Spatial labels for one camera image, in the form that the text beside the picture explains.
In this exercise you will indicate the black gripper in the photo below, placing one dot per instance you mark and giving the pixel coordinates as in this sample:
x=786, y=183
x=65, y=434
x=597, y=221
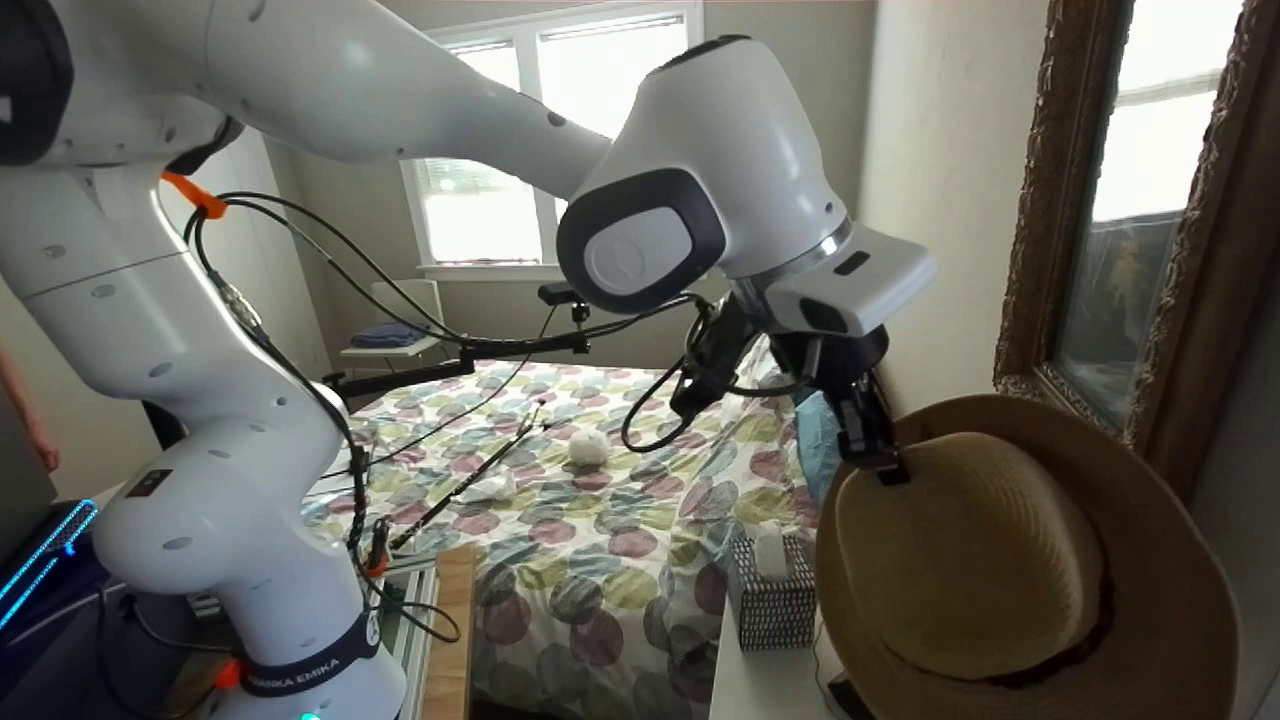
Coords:
x=824, y=361

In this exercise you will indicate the tan straw hat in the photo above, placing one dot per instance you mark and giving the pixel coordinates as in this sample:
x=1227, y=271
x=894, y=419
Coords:
x=1015, y=573

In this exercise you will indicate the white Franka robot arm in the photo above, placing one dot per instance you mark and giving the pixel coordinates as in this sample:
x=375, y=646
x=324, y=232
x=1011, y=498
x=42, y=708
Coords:
x=333, y=66

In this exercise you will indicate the blue pillow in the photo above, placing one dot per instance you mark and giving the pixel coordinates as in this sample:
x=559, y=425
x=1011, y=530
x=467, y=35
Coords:
x=817, y=447

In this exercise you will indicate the black white patterned tissue box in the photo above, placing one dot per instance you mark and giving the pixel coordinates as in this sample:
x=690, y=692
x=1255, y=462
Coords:
x=779, y=601

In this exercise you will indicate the white nightstand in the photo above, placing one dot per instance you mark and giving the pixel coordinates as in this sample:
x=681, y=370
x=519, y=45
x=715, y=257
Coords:
x=763, y=683

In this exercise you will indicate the white ball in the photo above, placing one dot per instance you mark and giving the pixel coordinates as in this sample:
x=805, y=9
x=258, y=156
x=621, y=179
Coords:
x=587, y=449

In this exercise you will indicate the white framed window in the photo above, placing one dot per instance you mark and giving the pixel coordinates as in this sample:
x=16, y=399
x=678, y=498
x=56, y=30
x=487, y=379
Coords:
x=533, y=146

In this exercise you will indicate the light wooden board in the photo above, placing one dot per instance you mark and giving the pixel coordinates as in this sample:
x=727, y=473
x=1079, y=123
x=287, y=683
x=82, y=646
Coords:
x=459, y=641

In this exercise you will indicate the white small table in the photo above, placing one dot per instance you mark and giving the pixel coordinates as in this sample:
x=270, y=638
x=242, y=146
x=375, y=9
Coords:
x=386, y=358

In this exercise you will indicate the blue folded cloth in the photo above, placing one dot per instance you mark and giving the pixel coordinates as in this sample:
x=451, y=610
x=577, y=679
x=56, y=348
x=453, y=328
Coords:
x=386, y=335

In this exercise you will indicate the black box with blue light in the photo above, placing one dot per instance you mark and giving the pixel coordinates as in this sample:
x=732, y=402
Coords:
x=42, y=573

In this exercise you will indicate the small black camera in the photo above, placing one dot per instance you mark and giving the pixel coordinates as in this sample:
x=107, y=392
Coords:
x=563, y=306

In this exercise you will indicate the gold ornate picture frame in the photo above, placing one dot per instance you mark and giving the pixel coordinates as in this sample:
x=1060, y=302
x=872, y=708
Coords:
x=1203, y=335

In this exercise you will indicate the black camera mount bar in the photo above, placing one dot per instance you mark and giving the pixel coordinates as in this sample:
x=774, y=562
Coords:
x=441, y=361

